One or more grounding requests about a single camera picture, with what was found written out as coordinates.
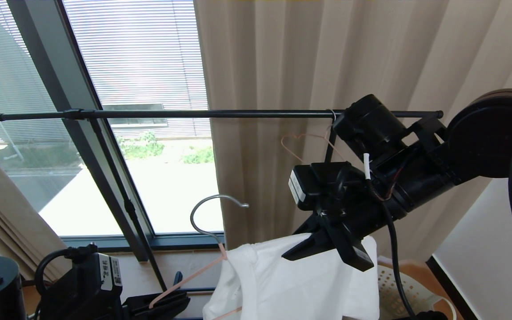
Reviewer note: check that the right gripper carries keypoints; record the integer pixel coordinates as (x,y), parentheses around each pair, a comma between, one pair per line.
(358,222)

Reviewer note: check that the white garment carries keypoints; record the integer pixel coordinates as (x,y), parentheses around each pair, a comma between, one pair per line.
(282,289)

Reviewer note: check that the pink clothes hanger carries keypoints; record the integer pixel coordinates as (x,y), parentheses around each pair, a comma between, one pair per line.
(332,116)
(223,252)

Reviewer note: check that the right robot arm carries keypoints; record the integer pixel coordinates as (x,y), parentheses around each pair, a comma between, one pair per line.
(482,133)

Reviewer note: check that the white laundry basket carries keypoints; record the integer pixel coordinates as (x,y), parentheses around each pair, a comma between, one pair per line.
(416,293)

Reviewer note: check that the black clothes rack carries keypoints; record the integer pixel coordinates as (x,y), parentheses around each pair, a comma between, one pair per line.
(194,114)

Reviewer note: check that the beige curtain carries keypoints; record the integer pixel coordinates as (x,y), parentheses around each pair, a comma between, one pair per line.
(7,222)
(327,58)

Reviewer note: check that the window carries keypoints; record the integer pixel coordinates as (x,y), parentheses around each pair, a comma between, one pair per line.
(149,58)

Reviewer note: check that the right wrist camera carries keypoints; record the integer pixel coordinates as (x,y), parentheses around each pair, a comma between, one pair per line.
(318,182)

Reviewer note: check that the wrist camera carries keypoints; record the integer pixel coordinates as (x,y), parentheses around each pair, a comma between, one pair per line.
(82,284)
(318,182)

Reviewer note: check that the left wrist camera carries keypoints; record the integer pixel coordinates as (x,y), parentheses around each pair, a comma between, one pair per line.
(82,284)

